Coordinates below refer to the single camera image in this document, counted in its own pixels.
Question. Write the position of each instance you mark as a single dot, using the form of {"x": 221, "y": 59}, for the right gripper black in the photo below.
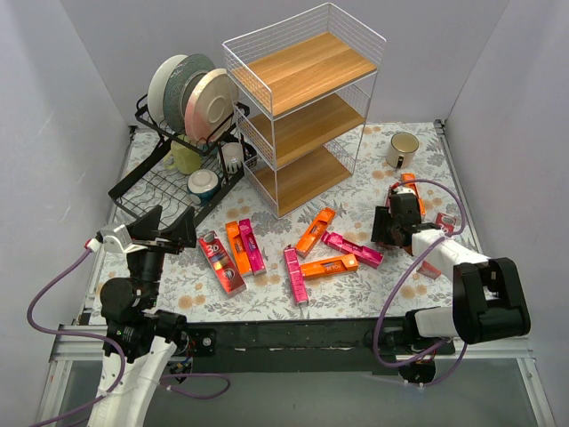
{"x": 380, "y": 227}

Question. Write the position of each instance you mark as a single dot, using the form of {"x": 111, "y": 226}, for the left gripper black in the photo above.
{"x": 156, "y": 242}

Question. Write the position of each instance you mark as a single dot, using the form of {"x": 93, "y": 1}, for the red 3D toothpaste box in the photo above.
{"x": 222, "y": 265}
{"x": 447, "y": 224}

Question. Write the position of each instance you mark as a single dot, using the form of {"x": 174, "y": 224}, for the orange toothpaste box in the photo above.
{"x": 330, "y": 266}
{"x": 408, "y": 179}
{"x": 237, "y": 248}
{"x": 314, "y": 232}

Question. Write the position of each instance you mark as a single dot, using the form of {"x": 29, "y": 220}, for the magenta toothpaste box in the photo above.
{"x": 363, "y": 254}
{"x": 293, "y": 267}
{"x": 251, "y": 247}

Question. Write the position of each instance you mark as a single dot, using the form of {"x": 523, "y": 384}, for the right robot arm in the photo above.
{"x": 488, "y": 301}

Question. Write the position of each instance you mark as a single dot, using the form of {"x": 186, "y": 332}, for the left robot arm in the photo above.
{"x": 140, "y": 338}

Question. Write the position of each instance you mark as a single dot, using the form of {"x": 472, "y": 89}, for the white and teal bowl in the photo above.
{"x": 202, "y": 185}

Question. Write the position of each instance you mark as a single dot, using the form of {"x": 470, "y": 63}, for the floral patterned table mat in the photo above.
{"x": 190, "y": 287}

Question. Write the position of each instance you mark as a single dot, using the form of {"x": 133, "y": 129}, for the pale yellow mug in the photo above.
{"x": 185, "y": 160}

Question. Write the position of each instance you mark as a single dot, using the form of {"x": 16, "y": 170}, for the white upside-down cup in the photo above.
{"x": 233, "y": 156}

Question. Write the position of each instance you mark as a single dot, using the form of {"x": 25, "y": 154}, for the cream white plate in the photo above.
{"x": 157, "y": 86}

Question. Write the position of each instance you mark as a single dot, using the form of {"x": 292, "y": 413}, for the pink and cream plate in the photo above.
{"x": 209, "y": 107}

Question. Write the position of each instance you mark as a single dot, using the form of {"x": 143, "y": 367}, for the grey green patterned plate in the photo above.
{"x": 179, "y": 86}

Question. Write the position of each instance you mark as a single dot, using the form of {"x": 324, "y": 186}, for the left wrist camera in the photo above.
{"x": 113, "y": 238}

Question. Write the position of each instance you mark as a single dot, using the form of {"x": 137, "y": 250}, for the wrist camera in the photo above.
{"x": 400, "y": 188}
{"x": 113, "y": 238}

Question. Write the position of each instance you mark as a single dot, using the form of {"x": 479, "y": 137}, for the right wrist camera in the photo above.
{"x": 400, "y": 188}

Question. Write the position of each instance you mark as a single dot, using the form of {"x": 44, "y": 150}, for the black wire dish rack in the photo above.
{"x": 151, "y": 183}

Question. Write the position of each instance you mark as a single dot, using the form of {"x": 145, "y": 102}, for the cream mug black handle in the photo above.
{"x": 402, "y": 149}

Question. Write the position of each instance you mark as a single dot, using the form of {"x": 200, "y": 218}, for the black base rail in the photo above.
{"x": 291, "y": 346}

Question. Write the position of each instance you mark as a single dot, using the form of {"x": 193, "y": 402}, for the white wire three-tier shelf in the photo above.
{"x": 306, "y": 77}

